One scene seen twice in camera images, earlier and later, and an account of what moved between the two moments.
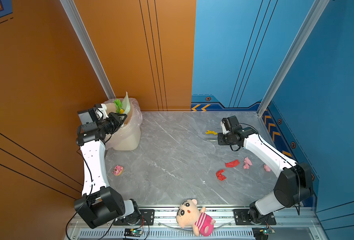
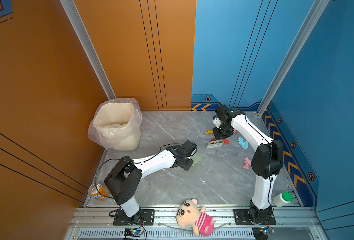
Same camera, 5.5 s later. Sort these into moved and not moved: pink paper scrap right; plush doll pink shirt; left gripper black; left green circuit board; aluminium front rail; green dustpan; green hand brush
Moved: left gripper black; green hand brush; green dustpan
Not moved: aluminium front rail; pink paper scrap right; plush doll pink shirt; left green circuit board
